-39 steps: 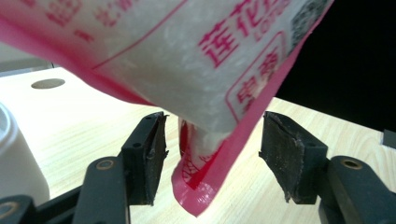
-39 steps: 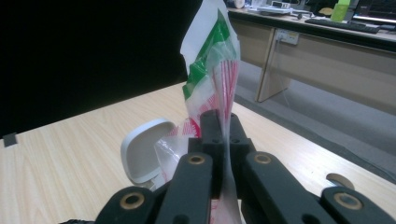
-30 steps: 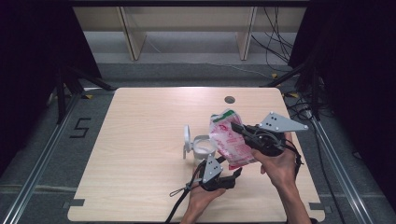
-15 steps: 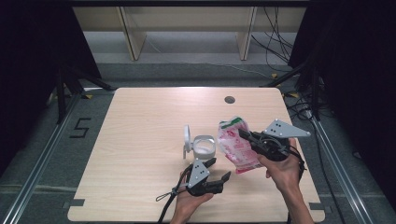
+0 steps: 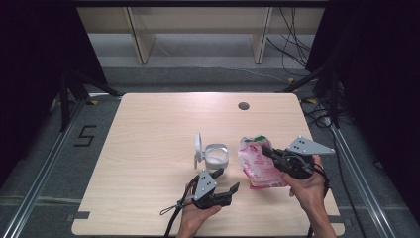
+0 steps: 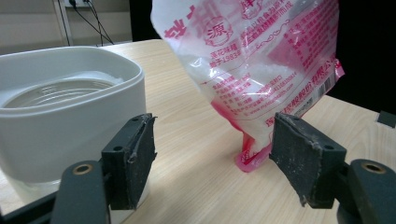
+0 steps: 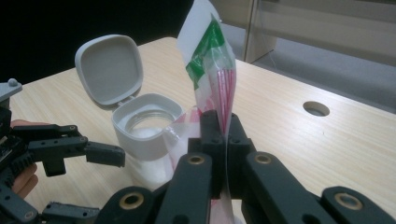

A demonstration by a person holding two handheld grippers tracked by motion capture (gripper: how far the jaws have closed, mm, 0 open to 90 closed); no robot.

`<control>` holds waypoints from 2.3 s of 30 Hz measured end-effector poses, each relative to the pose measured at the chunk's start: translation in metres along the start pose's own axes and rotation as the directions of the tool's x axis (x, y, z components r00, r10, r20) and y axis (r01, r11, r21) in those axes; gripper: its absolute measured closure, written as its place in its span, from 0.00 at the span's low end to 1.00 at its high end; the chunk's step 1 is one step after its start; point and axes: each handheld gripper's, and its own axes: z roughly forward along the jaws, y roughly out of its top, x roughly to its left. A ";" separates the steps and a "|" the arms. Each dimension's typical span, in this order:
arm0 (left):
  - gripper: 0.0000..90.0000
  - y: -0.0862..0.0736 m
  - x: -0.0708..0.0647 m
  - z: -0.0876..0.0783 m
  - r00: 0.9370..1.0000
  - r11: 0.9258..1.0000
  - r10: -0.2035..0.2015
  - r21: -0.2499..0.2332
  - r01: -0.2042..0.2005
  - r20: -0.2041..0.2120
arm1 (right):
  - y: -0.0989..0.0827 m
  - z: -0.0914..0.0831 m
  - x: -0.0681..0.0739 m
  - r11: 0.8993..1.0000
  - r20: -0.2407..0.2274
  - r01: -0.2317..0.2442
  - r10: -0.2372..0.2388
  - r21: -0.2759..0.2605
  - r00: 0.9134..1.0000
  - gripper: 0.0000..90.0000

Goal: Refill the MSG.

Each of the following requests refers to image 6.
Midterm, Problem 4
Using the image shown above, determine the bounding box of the white power socket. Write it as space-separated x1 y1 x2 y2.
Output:
63 0 93 8

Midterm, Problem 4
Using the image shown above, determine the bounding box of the black cable bundle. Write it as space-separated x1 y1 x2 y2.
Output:
68 0 116 47

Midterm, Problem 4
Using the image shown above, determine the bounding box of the pink printed plastic bag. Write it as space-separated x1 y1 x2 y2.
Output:
150 0 347 174

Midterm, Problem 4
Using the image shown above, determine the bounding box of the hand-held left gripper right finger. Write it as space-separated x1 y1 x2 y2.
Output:
268 111 348 209

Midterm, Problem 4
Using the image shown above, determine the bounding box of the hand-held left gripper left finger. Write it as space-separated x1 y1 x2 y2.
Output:
101 112 158 211

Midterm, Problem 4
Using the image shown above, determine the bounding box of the dark grey table bracket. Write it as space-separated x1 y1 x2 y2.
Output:
375 109 396 129

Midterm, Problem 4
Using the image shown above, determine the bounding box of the white lidded jar with handle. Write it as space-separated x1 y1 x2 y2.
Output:
0 45 148 217

